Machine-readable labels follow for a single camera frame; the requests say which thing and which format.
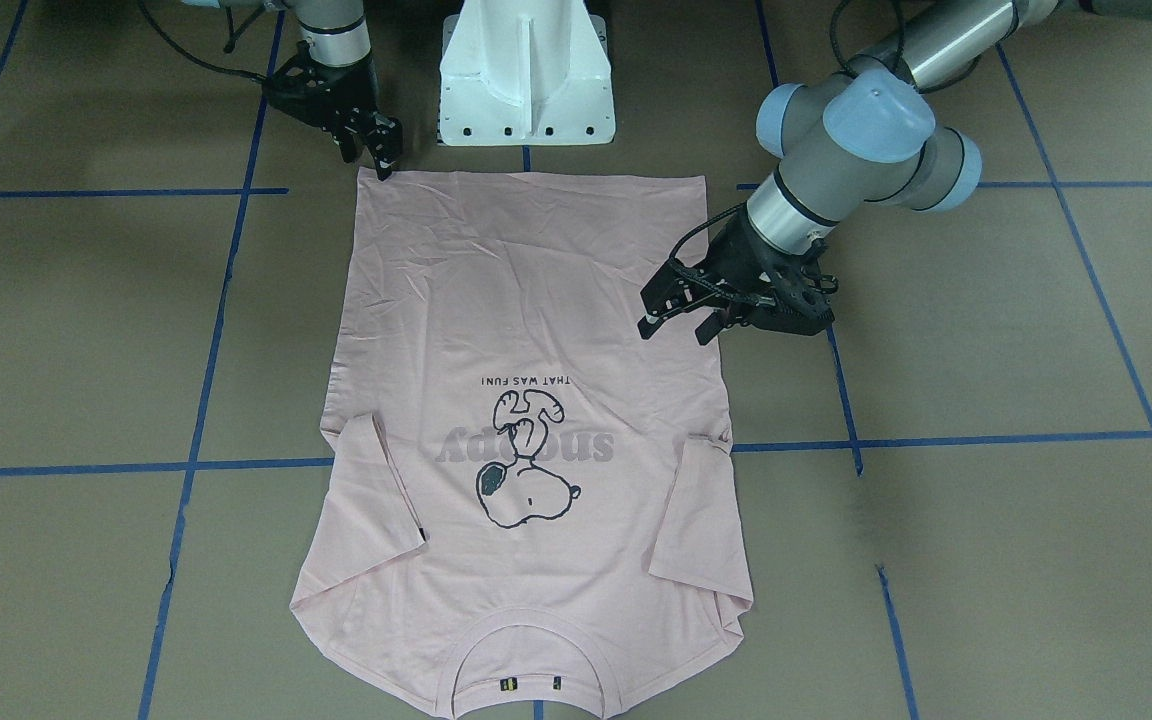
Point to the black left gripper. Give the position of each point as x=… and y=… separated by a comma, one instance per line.
x=742, y=252

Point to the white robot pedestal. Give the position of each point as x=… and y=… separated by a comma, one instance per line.
x=517, y=73

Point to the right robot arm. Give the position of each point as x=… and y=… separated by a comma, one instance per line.
x=336, y=31

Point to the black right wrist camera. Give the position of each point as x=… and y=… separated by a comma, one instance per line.
x=294, y=88

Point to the pink Snoopy t-shirt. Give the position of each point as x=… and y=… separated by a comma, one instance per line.
x=527, y=501

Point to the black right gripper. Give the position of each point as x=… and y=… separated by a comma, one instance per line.
x=350, y=92

